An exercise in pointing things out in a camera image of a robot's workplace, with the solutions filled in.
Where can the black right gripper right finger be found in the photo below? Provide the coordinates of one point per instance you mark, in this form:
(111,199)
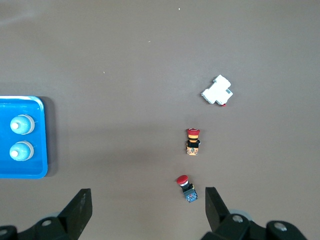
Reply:
(217,215)

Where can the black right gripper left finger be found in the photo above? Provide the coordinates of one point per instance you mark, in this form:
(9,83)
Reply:
(75,215)

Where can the blue desk bell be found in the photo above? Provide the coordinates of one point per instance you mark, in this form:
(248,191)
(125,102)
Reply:
(21,151)
(22,124)

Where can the blue plastic tray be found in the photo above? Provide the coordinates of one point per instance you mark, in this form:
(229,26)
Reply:
(25,170)

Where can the red push button black base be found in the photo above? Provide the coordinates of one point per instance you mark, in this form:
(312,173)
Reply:
(187,190)

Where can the red emergency stop orange base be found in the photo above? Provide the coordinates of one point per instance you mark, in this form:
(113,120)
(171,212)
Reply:
(193,142)

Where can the white circuit breaker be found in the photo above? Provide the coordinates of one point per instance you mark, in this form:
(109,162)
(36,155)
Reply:
(217,91)

